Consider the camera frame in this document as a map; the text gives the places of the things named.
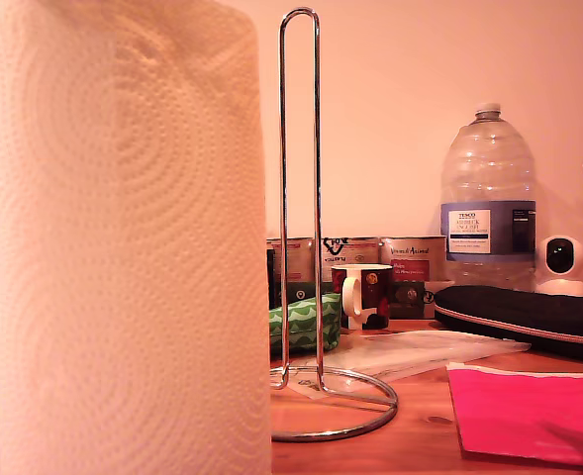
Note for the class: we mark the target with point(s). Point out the metallic paper towel stand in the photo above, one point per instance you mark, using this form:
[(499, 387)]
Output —
[(317, 148)]

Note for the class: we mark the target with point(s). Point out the white paper towel roll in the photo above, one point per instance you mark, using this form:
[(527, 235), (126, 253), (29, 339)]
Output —
[(132, 247)]

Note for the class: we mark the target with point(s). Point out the large clear water bottle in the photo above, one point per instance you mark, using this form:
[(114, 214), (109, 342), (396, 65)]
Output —
[(489, 173)]

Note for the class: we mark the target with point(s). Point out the black zipped case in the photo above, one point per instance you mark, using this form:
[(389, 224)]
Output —
[(518, 312)]

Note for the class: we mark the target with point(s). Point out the small white cardboard box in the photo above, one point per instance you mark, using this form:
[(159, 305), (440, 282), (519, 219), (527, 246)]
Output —
[(439, 287)]

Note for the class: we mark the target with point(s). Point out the pink paper sheet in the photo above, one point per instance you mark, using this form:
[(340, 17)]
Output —
[(518, 410)]

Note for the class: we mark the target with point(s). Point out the clear plastic sleeve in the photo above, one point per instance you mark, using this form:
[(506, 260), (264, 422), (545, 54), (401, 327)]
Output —
[(419, 351)]

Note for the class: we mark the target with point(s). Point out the dark red white mug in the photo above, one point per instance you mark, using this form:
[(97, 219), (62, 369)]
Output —
[(375, 297)]

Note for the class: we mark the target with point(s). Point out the green wave-pattern pouch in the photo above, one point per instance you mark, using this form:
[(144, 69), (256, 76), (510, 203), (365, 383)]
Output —
[(301, 321)]

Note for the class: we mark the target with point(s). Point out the small white round camera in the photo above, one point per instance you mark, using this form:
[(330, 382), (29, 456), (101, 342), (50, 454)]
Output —
[(560, 257)]

